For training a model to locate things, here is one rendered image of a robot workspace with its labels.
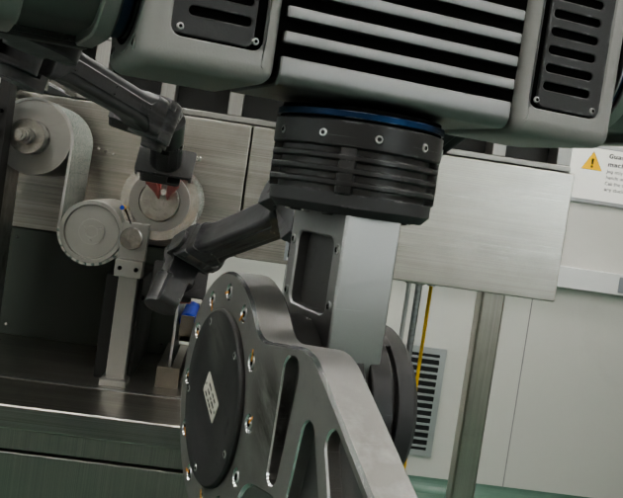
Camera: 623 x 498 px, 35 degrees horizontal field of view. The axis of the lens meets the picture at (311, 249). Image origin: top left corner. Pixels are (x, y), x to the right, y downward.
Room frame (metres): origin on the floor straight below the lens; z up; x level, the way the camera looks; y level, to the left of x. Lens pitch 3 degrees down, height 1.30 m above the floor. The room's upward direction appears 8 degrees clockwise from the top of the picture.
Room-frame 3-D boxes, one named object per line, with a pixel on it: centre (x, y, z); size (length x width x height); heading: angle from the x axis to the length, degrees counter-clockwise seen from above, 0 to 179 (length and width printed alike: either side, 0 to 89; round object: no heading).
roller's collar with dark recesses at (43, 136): (1.81, 0.55, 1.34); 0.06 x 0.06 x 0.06; 4
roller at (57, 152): (1.97, 0.56, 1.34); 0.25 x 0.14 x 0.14; 4
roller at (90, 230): (1.97, 0.43, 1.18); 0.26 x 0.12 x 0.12; 4
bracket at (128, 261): (1.81, 0.33, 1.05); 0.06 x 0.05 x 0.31; 4
